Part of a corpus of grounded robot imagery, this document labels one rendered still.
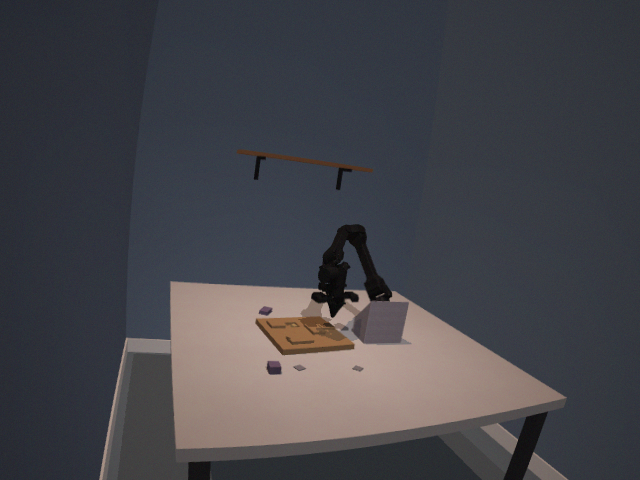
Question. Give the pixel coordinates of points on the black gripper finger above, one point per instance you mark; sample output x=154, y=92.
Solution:
x=332, y=307
x=338, y=307

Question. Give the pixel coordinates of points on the orange square puzzle board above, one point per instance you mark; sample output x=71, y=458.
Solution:
x=312, y=334

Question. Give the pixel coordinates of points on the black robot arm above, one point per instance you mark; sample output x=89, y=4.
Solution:
x=330, y=272

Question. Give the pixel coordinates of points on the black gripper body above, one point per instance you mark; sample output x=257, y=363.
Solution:
x=336, y=292

